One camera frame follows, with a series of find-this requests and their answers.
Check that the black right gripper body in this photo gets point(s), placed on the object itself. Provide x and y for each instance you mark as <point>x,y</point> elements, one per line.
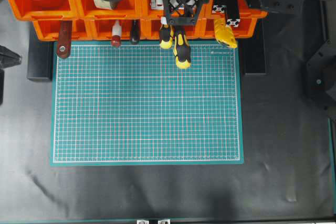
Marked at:
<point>183,1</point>

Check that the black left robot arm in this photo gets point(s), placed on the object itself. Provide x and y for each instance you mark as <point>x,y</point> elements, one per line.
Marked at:
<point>8,59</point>

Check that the orange upper bin rack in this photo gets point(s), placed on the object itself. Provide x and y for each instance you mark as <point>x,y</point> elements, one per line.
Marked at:
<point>33,10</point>

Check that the aluminium extrusion profile lower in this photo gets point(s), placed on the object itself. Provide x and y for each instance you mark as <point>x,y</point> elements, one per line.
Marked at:
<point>219,9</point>

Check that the aluminium extrusion profile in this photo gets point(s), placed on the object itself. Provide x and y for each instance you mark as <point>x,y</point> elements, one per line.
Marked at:
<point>219,9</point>
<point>232,13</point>

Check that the small yellow black screwdriver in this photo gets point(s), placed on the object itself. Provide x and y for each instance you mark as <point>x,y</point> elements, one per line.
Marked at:
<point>166,33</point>

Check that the large yellow black screwdriver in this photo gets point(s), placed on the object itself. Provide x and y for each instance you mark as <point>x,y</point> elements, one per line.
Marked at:
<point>181,50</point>

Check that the aluminium extrusion profile upper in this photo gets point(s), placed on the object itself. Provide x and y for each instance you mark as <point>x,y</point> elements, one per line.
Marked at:
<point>232,13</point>

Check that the yellow utility knife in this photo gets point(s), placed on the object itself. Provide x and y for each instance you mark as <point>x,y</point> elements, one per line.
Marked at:
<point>224,34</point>

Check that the green cutting mat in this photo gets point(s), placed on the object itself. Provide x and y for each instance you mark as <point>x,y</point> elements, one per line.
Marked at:
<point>133,106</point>

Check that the black handle screwdriver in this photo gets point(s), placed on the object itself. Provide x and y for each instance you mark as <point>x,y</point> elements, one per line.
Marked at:
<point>134,33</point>

